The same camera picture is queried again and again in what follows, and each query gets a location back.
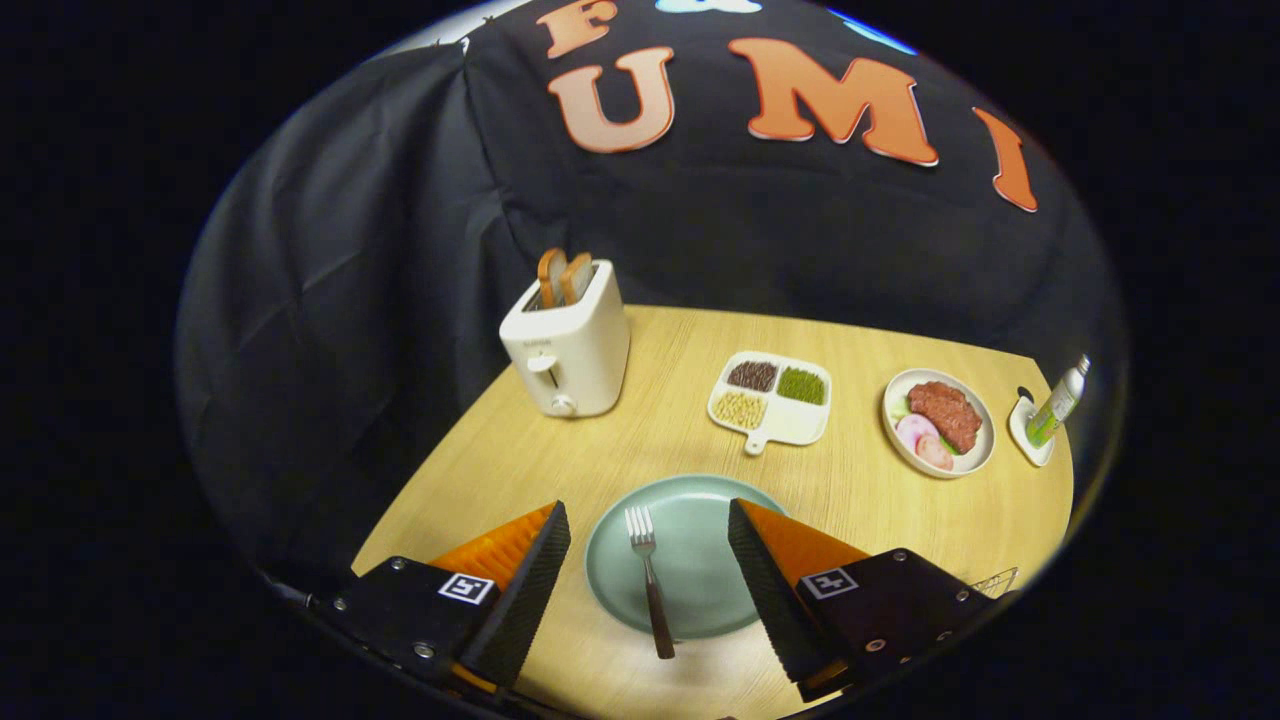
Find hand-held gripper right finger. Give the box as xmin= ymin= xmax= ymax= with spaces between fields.
xmin=727 ymin=497 xmax=1016 ymax=704

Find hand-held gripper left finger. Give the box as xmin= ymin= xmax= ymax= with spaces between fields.
xmin=318 ymin=500 xmax=573 ymax=701

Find green round plate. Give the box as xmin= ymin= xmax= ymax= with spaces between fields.
xmin=584 ymin=473 xmax=791 ymax=641

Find white divided tray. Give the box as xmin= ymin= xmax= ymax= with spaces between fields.
xmin=706 ymin=350 xmax=833 ymax=457

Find pile of white rice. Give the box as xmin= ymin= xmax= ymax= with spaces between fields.
xmin=765 ymin=400 xmax=826 ymax=444

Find pile of soybeans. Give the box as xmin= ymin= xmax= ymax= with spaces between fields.
xmin=713 ymin=390 xmax=768 ymax=431

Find pile of green beans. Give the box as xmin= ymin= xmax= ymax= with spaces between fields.
xmin=778 ymin=367 xmax=828 ymax=406

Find pink ham slices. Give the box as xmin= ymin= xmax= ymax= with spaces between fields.
xmin=895 ymin=412 xmax=956 ymax=472

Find white toaster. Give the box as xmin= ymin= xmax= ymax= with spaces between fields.
xmin=499 ymin=258 xmax=632 ymax=419

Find white plate with meat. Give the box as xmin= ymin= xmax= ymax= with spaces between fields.
xmin=881 ymin=368 xmax=997 ymax=480

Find brown steak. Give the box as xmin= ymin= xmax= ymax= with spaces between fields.
xmin=907 ymin=380 xmax=984 ymax=456

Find green labelled bottle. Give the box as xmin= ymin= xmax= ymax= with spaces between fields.
xmin=1025 ymin=354 xmax=1092 ymax=448

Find black backdrop cloth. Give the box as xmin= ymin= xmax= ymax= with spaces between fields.
xmin=175 ymin=0 xmax=1126 ymax=601

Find metal fork brown handle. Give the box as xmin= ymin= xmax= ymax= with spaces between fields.
xmin=624 ymin=505 xmax=677 ymax=661

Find metal wire rack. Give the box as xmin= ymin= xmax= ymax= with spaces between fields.
xmin=968 ymin=566 xmax=1021 ymax=601

